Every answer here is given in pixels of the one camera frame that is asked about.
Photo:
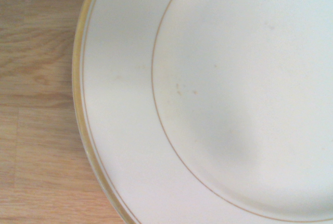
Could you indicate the white gold-rimmed plate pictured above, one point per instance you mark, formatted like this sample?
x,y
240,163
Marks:
x,y
208,99

